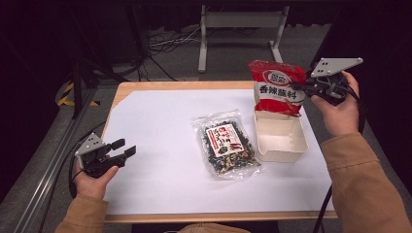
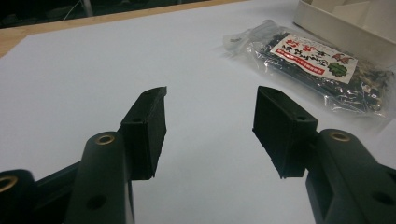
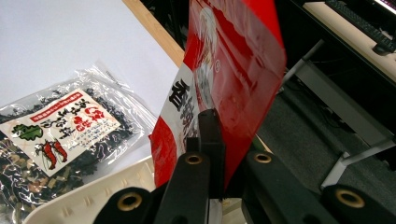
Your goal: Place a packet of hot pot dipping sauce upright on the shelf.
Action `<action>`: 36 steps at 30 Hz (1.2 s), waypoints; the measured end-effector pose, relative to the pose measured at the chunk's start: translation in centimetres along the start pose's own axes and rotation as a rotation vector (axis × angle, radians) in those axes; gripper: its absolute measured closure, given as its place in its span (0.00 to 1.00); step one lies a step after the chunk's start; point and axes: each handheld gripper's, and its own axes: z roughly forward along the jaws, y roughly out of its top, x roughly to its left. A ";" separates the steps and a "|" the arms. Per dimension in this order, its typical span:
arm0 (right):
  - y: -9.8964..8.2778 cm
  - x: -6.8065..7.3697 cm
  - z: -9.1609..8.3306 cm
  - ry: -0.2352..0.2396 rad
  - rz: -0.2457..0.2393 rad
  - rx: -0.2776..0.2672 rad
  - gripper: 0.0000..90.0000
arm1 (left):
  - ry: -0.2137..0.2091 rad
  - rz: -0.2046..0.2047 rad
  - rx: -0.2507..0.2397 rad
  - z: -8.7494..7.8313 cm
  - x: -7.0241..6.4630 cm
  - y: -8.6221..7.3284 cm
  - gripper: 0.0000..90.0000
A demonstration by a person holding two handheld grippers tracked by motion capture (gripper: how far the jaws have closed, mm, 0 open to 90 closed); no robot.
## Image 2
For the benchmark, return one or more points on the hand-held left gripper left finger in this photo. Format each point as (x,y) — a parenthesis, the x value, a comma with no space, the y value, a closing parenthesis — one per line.
(143,140)

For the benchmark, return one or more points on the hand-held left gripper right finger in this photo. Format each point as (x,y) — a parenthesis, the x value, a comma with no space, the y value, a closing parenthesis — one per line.
(280,133)

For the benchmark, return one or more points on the clear packet of dark seaweed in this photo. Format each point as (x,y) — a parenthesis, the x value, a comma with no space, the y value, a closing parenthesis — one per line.
(311,59)

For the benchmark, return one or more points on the white divided plastic tray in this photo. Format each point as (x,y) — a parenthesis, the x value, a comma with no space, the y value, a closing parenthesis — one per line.
(336,31)

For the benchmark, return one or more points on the white table sheet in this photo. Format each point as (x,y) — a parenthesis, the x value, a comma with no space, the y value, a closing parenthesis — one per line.
(93,68)

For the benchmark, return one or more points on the white metal stand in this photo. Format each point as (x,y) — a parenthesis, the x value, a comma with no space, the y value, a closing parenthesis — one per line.
(87,7)

